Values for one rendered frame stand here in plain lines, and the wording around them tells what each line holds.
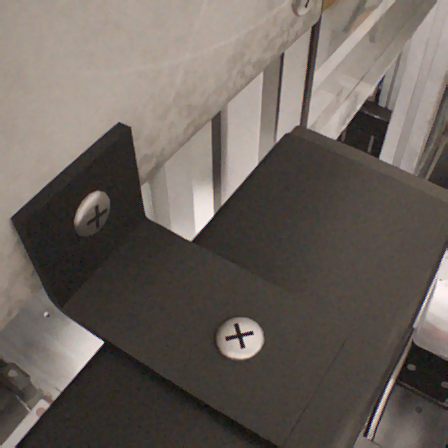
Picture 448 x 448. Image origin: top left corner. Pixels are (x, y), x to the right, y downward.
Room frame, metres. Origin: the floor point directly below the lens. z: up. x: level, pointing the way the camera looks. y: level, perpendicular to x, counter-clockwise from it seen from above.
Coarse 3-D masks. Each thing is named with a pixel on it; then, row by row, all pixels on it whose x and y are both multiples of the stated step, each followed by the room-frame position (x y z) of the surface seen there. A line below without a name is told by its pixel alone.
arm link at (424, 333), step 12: (444, 264) 0.24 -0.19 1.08; (444, 276) 0.23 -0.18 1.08; (432, 288) 0.22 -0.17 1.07; (444, 288) 0.22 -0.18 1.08; (432, 300) 0.21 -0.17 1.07; (444, 300) 0.21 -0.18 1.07; (420, 312) 0.21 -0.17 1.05; (432, 312) 0.20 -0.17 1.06; (444, 312) 0.20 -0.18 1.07; (420, 324) 0.20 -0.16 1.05; (432, 324) 0.20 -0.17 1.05; (444, 324) 0.19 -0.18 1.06; (420, 336) 0.20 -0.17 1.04; (432, 336) 0.19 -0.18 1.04; (444, 336) 0.19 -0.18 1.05; (432, 348) 0.19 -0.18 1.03; (444, 348) 0.18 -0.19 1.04
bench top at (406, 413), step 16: (432, 176) 0.74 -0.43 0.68; (400, 400) 0.27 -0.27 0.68; (416, 400) 0.27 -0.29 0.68; (384, 416) 0.24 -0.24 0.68; (400, 416) 0.24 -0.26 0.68; (416, 416) 0.24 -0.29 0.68; (432, 416) 0.24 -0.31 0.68; (384, 432) 0.22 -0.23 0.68; (400, 432) 0.22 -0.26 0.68; (416, 432) 0.22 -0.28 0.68; (432, 432) 0.21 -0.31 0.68
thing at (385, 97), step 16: (400, 64) 0.55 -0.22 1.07; (384, 80) 0.56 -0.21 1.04; (400, 80) 0.55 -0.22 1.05; (368, 96) 0.56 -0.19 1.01; (384, 96) 0.56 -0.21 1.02; (368, 112) 0.54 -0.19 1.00; (384, 112) 0.54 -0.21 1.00; (352, 128) 0.55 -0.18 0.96; (368, 128) 0.54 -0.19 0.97; (384, 128) 0.53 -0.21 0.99; (352, 144) 0.55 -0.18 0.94; (368, 144) 0.53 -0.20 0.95
